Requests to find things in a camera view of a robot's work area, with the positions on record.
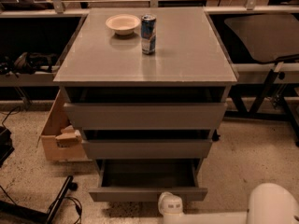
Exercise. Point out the grey bottom drawer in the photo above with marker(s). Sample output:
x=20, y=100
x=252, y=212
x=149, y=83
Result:
x=146, y=180

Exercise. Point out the grey drawer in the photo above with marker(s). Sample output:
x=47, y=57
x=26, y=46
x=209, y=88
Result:
x=146, y=180
x=147, y=144
x=205, y=116

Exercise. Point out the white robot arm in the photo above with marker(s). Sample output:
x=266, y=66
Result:
x=268, y=204

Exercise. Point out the grey drawer cabinet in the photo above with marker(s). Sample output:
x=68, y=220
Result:
x=187, y=67

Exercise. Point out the grey middle drawer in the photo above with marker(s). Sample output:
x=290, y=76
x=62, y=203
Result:
x=147, y=144

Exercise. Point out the grey top drawer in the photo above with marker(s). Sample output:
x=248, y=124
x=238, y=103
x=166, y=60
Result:
x=205, y=116

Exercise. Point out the blue drink can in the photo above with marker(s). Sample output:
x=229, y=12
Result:
x=148, y=33

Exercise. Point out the white bowl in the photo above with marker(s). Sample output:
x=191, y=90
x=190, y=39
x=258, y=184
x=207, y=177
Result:
x=123, y=24

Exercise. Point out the cardboard box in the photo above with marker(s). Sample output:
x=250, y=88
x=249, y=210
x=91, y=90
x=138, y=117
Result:
x=60, y=141

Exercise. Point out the dark headset on shelf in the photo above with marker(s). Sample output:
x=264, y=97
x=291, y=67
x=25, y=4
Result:
x=28, y=63

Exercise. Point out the black chair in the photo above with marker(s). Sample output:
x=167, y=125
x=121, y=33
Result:
x=269, y=39

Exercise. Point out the black box at left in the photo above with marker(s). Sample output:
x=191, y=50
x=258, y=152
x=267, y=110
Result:
x=6, y=147

